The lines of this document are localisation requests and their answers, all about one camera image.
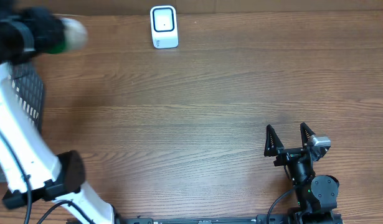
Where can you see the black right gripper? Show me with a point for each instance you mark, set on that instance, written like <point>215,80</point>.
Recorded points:
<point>274,148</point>

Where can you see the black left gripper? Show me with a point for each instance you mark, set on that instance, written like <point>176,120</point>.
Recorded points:
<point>50,25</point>

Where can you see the green lid clear jar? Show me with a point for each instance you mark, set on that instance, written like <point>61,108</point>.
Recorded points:
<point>75,37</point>

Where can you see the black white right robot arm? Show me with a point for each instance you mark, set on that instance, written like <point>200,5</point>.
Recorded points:
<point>316,194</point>

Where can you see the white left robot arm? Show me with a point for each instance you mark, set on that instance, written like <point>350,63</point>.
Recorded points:
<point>63,183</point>

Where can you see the white barcode scanner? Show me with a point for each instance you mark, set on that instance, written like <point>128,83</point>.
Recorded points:
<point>164,30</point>

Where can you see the black plastic mesh basket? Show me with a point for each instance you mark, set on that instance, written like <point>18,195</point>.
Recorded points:
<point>21,106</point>

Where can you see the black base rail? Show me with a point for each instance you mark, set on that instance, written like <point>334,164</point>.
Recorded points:
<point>259,219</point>

